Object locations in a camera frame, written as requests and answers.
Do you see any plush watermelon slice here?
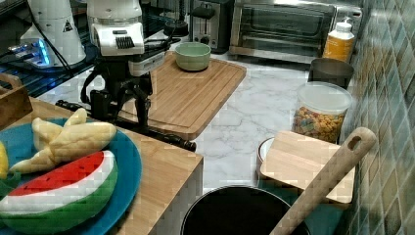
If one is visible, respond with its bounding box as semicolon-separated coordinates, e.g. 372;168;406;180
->
1;151;118;235

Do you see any light green ceramic bowl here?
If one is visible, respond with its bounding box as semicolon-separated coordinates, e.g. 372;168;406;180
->
174;42;210;71

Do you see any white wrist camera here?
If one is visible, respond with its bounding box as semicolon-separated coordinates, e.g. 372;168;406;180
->
128;52;164;76

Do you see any clear cereal container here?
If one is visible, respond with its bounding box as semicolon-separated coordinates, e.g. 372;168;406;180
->
292;81;351;143

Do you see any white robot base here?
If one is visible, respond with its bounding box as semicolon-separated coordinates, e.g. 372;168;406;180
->
8;0;86;69

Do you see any black two-slot toaster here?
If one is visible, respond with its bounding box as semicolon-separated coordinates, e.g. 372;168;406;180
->
190;0;235;54

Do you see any teal canister with wooden lid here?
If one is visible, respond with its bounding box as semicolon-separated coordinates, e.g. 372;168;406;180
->
257;131;354;235

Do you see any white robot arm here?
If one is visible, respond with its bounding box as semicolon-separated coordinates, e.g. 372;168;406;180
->
80;0;154;134

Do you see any plush banana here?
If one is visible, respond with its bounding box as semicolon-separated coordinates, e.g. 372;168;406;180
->
9;108;116;174

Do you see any wooden drawer box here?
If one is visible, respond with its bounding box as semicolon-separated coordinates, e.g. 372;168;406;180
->
0;96;205;235

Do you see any dark grey cup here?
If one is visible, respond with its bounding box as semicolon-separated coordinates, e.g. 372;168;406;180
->
308;58;354;89

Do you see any black utensil holder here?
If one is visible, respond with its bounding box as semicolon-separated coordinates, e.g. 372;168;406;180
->
180;185;290;235

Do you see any plush yellow lemon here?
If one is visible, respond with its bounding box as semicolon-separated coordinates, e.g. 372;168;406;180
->
0;142;9;179

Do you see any orange soap bottle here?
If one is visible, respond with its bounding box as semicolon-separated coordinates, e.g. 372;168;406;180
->
323;22;354;63

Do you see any wooden spoon handle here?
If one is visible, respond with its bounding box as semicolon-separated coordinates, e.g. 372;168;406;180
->
270;127;376;235

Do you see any stainless steel toaster oven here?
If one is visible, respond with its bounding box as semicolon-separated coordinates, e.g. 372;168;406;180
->
229;0;363;64

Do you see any blue plate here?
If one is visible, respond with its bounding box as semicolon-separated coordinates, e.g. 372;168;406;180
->
0;123;142;235

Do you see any bamboo cutting board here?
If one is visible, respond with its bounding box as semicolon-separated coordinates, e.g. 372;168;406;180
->
117;51;248;141

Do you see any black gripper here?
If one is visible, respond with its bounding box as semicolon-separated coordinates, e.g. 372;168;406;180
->
90;58;153;132

